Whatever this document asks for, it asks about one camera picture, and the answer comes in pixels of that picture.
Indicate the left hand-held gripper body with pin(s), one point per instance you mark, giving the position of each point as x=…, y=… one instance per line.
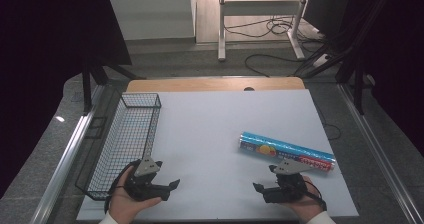
x=140, y=184

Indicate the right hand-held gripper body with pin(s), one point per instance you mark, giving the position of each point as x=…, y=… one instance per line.
x=287, y=185

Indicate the person's left hand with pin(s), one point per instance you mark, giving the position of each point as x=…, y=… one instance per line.
x=125, y=207

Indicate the person's right hand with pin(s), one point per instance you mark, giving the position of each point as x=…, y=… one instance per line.
x=308, y=207

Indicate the blue plastic wrap roll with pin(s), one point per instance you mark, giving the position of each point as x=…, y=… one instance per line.
x=286, y=147

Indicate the person's left white sleeve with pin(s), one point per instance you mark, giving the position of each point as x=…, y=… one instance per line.
x=108, y=220

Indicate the person's white sleeve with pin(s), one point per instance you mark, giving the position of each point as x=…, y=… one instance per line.
x=108, y=220
x=322, y=218

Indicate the person's right white sleeve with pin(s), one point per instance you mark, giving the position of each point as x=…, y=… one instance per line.
x=322, y=218

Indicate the black stand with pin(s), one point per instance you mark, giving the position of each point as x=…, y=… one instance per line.
x=87, y=84
x=359, y=84

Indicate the white power strip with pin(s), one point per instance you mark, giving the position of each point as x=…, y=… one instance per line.
x=321, y=60

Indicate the white cabinet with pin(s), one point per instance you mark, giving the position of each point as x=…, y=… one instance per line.
x=150, y=14

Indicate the aluminium rail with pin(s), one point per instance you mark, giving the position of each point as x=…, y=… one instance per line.
x=66, y=157
x=376, y=144

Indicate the white metal desk frame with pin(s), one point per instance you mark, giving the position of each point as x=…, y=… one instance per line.
x=260, y=8

